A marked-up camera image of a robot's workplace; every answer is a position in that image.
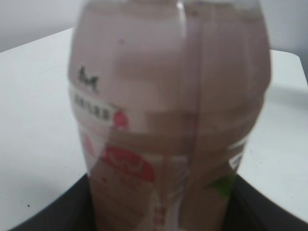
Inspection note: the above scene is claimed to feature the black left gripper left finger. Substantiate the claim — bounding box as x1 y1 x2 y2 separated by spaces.
13 173 97 231

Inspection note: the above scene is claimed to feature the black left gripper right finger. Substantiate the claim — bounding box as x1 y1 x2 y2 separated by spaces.
226 176 308 231

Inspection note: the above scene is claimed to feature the peach oolong tea bottle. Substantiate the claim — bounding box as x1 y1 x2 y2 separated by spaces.
68 0 271 231

